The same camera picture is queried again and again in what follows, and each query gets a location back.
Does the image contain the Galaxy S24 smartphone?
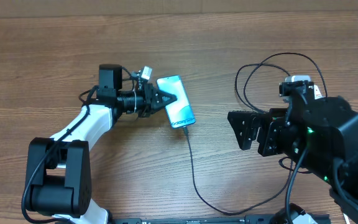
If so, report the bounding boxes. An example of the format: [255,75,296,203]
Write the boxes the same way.
[157,75,196,129]

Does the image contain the white power strip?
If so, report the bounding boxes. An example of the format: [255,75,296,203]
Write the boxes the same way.
[313,85,323,100]

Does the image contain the black USB charging cable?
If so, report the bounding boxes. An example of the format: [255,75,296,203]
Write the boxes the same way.
[182,52,328,217]

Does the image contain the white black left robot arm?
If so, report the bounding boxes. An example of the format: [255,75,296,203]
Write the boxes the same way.
[21,64,177,223]

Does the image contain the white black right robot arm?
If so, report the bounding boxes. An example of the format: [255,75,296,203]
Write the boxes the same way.
[227,96,358,223]

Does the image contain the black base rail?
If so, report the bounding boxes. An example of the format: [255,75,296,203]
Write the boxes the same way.
[107,213,332,224]

